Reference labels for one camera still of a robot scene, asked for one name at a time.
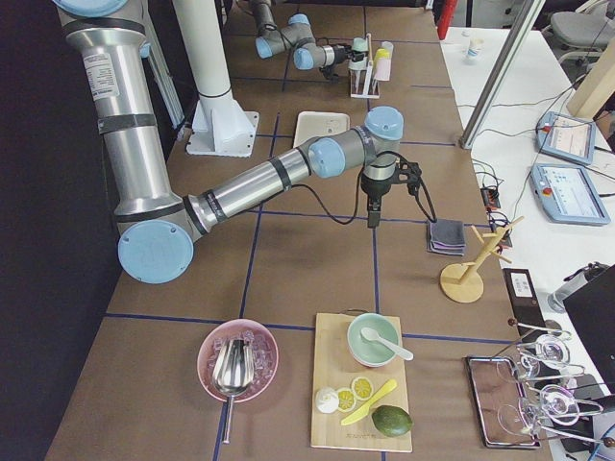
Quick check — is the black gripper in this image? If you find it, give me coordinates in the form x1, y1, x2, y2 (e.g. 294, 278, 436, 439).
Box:
331, 43, 353, 77

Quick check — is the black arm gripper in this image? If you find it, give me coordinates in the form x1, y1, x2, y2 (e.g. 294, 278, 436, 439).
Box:
360, 160, 422, 229

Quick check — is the green cup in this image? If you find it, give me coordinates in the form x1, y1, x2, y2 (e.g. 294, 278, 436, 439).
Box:
350, 37, 369, 62

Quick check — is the cream rabbit tray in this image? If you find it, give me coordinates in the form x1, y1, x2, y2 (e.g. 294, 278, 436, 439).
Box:
293, 110, 351, 147

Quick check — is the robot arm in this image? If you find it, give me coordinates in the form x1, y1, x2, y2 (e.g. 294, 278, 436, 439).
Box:
57, 1, 428, 284
238, 1, 377, 211

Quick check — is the yellow cup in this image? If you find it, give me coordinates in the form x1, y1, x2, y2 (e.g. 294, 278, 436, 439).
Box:
374, 47, 391, 63

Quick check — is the pink cup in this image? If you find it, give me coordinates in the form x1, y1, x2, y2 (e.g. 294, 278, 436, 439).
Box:
374, 58, 392, 82

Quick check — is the grey cup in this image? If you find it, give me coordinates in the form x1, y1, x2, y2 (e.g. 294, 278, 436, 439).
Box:
381, 41, 394, 54

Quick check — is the paper cup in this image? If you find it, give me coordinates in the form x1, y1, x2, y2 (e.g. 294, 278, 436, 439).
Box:
465, 37, 484, 63

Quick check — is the black metal tray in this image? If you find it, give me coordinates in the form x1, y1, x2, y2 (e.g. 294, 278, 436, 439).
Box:
465, 355, 541, 449

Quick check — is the grey folded cloth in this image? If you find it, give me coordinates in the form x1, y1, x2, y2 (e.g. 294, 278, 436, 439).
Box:
427, 218, 466, 256

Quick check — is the wooden mug tree stand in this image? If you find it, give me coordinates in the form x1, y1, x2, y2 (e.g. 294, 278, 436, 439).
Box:
439, 216, 524, 303

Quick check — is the white spoon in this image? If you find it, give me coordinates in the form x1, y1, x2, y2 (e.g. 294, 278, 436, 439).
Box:
360, 327, 414, 361

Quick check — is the green bowl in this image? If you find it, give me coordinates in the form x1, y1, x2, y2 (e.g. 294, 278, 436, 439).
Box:
346, 312, 400, 368

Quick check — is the wooden cutting board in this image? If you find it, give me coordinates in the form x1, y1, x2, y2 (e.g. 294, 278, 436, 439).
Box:
310, 313, 413, 453

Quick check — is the lemon slice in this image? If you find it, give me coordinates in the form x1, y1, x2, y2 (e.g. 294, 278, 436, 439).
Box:
351, 376, 374, 401
336, 387, 357, 413

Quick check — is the pink bowl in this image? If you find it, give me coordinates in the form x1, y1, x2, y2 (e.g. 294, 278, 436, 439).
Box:
196, 318, 281, 403

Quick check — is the black box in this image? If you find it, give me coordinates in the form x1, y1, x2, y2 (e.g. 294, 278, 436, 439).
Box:
503, 268, 545, 327

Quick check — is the teach pendant near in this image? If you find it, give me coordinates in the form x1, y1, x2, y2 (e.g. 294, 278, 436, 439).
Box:
530, 163, 611, 226

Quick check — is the teach pendant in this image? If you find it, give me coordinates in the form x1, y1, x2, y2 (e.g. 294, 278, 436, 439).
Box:
530, 163, 611, 226
536, 111, 597, 166

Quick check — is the yellow plastic knife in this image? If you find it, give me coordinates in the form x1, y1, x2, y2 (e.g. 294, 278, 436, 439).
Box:
340, 378, 398, 426

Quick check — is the teach pendant far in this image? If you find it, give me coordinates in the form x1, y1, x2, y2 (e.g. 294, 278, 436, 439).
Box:
536, 111, 597, 166

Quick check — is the metal scoop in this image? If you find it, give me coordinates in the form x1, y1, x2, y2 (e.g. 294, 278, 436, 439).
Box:
211, 339, 254, 444

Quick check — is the avocado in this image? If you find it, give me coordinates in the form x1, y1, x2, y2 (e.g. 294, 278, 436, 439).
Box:
371, 405, 413, 437

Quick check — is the wine glass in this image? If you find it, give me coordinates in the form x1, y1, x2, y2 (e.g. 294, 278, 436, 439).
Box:
497, 333, 585, 383
497, 384, 603, 437

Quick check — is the grey office chair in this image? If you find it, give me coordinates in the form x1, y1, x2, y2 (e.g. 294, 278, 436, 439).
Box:
542, 12, 614, 63

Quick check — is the white wire cup rack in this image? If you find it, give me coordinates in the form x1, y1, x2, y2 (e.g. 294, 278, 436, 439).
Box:
348, 33, 380, 99

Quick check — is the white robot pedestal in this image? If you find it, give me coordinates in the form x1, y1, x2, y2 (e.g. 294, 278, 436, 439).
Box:
173, 0, 259, 158

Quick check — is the aluminium frame post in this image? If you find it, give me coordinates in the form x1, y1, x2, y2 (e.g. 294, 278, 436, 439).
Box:
459, 0, 545, 150

